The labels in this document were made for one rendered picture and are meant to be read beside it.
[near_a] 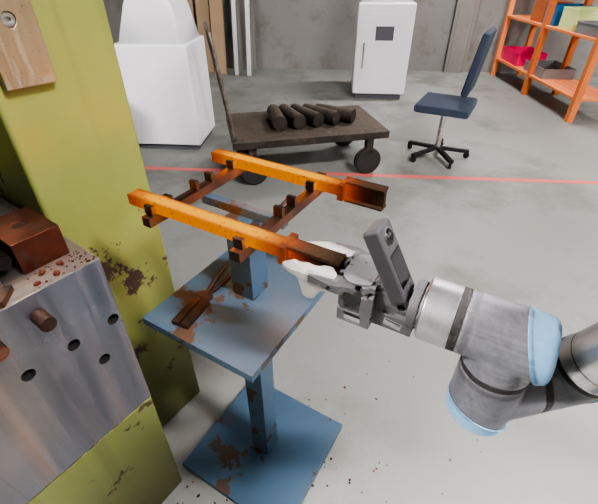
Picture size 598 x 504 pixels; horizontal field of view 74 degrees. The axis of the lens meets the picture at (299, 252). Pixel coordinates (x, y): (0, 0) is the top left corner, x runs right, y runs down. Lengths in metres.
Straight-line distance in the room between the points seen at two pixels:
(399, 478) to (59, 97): 1.42
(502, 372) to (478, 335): 0.06
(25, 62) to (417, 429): 1.53
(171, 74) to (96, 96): 2.64
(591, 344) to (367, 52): 4.75
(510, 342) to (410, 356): 1.29
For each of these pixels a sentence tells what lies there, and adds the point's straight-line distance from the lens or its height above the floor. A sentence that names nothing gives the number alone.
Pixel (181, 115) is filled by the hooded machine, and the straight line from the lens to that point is 3.69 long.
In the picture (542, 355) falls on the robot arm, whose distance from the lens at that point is 0.55.
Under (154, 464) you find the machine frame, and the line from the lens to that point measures 1.35.
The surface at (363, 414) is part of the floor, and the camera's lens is 1.62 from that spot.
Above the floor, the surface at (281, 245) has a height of 1.01.
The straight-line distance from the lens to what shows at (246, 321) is 0.88.
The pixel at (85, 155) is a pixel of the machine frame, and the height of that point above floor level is 1.03.
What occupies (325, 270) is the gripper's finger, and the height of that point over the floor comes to 1.00.
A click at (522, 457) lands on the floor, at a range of 1.71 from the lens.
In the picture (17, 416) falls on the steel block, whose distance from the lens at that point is 0.94.
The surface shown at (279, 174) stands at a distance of 0.87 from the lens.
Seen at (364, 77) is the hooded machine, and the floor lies 0.25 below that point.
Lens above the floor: 1.37
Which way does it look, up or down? 36 degrees down
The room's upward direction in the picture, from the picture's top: straight up
